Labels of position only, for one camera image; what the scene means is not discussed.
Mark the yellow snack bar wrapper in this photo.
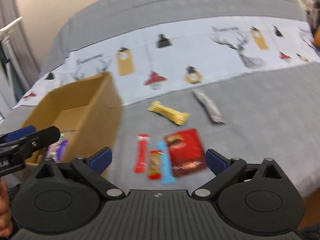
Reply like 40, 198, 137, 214
148, 101, 190, 126

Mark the grey curtain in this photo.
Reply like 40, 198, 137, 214
1, 0, 40, 116

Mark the red stick snack packet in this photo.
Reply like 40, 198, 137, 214
133, 134, 150, 173

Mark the brown cardboard box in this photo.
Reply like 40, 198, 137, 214
22, 72, 122, 163

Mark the red gold candy bar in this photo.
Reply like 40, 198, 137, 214
148, 151, 163, 180

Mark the clear candy bag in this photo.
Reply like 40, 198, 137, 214
46, 141, 61, 161

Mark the light blue stick packet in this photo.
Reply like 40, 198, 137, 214
157, 141, 175, 185

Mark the red snack box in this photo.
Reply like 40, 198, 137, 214
164, 128, 207, 177

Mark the silver foil snack packet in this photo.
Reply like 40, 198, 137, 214
193, 89, 225, 124

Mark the purple chocolate bar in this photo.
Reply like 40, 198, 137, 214
56, 139, 68, 161

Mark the person's left hand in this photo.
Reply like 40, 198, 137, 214
0, 180, 13, 237

